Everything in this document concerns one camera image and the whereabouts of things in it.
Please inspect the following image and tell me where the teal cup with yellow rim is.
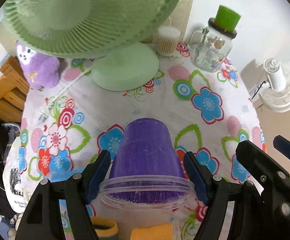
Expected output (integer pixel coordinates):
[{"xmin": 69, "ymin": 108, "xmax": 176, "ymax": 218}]
[{"xmin": 91, "ymin": 216, "xmax": 118, "ymax": 240}]

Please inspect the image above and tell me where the white floor fan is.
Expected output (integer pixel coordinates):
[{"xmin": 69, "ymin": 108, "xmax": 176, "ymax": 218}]
[{"xmin": 252, "ymin": 58, "xmax": 290, "ymax": 113}]

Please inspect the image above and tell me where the floral tablecloth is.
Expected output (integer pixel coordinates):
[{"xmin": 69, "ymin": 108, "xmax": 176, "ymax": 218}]
[{"xmin": 2, "ymin": 43, "xmax": 267, "ymax": 240}]

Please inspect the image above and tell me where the wooden chair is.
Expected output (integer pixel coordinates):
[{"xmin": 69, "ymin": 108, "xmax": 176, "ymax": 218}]
[{"xmin": 0, "ymin": 56, "xmax": 29, "ymax": 123}]

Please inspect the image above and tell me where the glass mason jar mug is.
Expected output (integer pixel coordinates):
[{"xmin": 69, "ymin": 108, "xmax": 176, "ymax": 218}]
[{"xmin": 188, "ymin": 17, "xmax": 237, "ymax": 73}]

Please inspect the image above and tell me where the purple plush toy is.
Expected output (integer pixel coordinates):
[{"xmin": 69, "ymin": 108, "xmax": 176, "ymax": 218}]
[{"xmin": 16, "ymin": 40, "xmax": 60, "ymax": 90}]

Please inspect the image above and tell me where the cotton swab container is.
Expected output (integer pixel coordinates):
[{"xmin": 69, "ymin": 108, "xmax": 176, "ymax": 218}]
[{"xmin": 156, "ymin": 25, "xmax": 181, "ymax": 57}]

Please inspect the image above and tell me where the green desk fan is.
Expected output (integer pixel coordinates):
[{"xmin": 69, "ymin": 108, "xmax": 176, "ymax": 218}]
[{"xmin": 3, "ymin": 0, "xmax": 179, "ymax": 92}]

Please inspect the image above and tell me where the black floor fan cable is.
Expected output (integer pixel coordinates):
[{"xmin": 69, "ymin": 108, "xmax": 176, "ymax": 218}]
[{"xmin": 250, "ymin": 80, "xmax": 268, "ymax": 100}]

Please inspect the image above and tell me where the white fan power cable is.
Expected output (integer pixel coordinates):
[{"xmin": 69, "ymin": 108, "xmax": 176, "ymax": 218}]
[{"xmin": 39, "ymin": 67, "xmax": 93, "ymax": 123}]

